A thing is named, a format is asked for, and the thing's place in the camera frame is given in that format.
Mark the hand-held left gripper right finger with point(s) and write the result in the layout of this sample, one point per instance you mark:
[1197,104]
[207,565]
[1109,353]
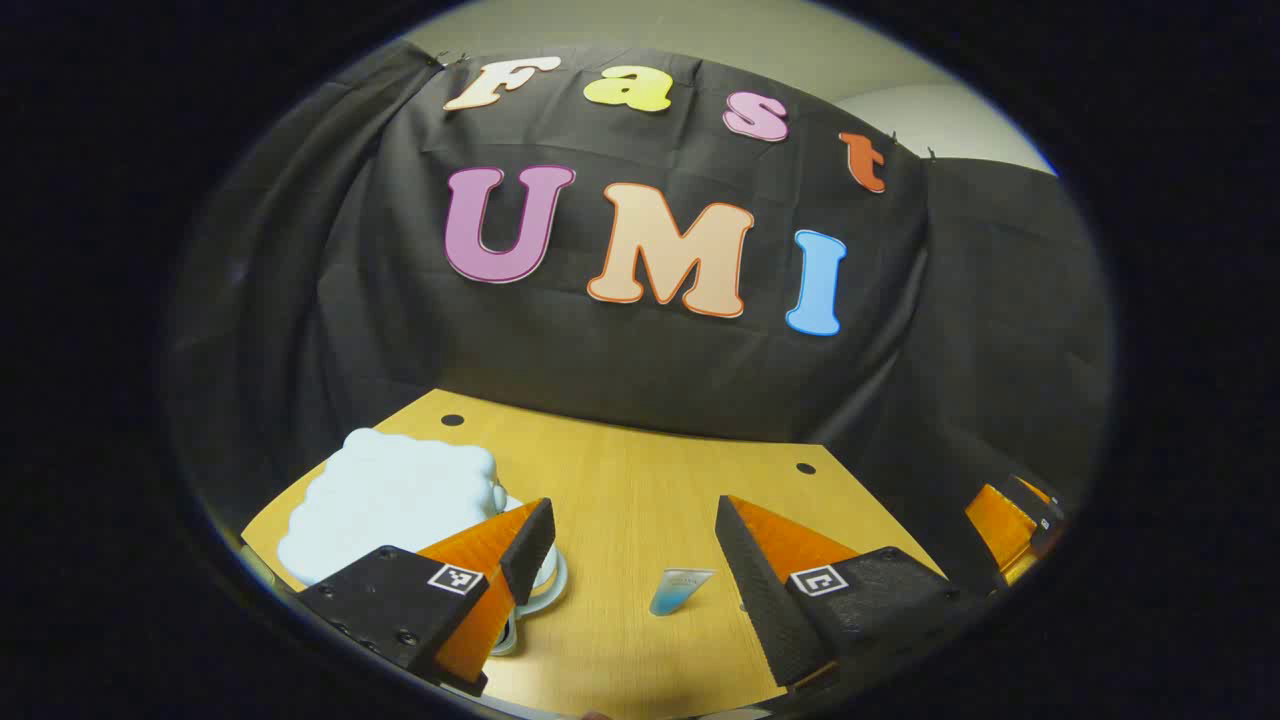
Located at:
[750,580]

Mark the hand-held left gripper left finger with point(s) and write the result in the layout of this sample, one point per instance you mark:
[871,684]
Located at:
[530,545]

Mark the black backdrop cloth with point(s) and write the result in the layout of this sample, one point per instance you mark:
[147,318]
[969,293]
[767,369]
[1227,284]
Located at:
[650,360]

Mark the light blue suitcase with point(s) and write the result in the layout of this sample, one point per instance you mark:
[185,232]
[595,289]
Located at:
[390,500]

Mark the white blue skincare tube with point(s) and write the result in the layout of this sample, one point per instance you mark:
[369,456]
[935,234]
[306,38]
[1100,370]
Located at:
[680,590]

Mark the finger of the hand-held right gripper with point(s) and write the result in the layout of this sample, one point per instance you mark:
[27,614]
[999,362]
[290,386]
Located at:
[1000,530]

